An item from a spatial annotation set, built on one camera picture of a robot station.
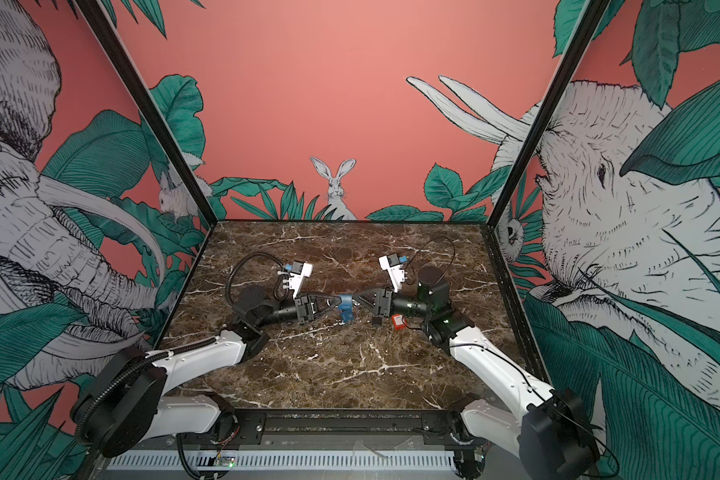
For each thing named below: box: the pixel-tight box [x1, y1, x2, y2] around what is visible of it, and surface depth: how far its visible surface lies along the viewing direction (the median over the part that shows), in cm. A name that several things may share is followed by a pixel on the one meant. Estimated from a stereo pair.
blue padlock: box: [338, 294, 355, 324], surface depth 71 cm
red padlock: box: [391, 314, 408, 330], surface depth 94 cm
